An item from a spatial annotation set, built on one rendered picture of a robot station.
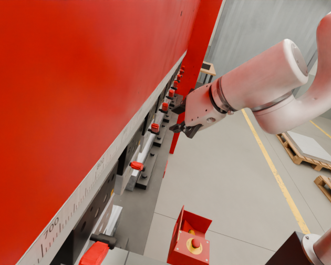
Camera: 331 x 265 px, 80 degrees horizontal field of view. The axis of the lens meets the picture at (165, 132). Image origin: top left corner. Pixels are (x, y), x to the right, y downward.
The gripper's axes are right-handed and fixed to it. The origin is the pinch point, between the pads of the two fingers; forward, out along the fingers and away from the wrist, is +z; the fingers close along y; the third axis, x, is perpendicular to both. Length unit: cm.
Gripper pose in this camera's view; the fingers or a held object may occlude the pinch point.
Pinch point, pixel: (177, 119)
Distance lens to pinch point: 56.9
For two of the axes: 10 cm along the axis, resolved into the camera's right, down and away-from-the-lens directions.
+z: -6.0, 2.7, 7.5
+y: 1.1, -9.1, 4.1
